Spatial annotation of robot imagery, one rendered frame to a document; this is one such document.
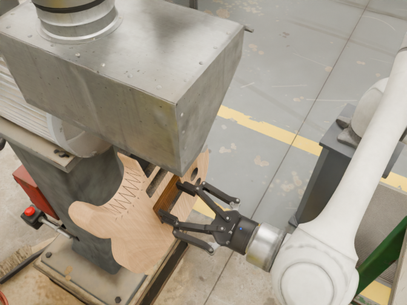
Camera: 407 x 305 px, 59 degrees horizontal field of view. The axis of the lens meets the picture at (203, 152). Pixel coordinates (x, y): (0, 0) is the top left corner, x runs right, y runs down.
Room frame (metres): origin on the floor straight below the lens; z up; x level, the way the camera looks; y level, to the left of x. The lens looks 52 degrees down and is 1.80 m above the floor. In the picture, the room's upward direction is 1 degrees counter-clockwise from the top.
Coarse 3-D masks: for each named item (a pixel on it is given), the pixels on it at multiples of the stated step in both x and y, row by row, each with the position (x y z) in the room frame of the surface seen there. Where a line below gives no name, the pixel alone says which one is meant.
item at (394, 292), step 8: (400, 256) 0.35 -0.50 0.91; (400, 264) 0.32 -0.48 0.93; (400, 272) 0.30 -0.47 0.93; (400, 280) 0.28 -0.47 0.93; (392, 288) 0.27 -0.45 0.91; (400, 288) 0.27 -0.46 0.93; (360, 296) 0.45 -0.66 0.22; (392, 296) 0.25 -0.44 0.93; (400, 296) 0.25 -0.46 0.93; (352, 304) 0.43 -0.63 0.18; (360, 304) 0.42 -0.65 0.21; (368, 304) 0.42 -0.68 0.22; (376, 304) 0.42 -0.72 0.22; (392, 304) 0.23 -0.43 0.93; (400, 304) 0.23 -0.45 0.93
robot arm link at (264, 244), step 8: (264, 224) 0.34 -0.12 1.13; (256, 232) 0.31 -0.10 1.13; (264, 232) 0.31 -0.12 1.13; (272, 232) 0.31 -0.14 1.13; (280, 232) 0.32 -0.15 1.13; (256, 240) 0.30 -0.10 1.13; (264, 240) 0.30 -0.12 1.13; (272, 240) 0.30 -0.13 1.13; (280, 240) 0.30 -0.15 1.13; (248, 248) 0.29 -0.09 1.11; (256, 248) 0.29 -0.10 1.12; (264, 248) 0.28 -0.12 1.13; (272, 248) 0.28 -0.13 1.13; (248, 256) 0.28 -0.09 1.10; (256, 256) 0.27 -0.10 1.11; (264, 256) 0.27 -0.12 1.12; (272, 256) 0.27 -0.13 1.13; (256, 264) 0.27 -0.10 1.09; (264, 264) 0.26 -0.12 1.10; (272, 264) 0.27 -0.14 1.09
